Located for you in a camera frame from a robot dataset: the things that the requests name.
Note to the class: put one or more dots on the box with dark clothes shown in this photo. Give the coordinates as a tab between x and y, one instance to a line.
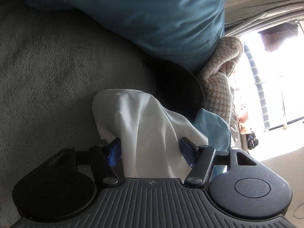
252	141

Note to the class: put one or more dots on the light blue folded garment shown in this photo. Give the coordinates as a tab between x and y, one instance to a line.
215	129

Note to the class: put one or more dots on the pink checkered blanket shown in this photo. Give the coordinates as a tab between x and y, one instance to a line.
213	77

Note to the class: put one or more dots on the grey bed blanket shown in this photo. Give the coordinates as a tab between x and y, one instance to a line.
53	62

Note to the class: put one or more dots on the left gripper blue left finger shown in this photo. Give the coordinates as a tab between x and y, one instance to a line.
107	164

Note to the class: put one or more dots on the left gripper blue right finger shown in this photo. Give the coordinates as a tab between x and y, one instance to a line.
200	159

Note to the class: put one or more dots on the pink bag on sill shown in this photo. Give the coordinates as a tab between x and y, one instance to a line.
243	117

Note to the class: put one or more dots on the teal blue pillow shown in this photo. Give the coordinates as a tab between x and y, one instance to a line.
185	32

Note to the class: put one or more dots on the metal window grille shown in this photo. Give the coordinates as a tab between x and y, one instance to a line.
276	110

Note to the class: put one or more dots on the grey curtain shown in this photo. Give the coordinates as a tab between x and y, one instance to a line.
256	15

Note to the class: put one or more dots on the white button shirt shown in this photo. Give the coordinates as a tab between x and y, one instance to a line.
149	133

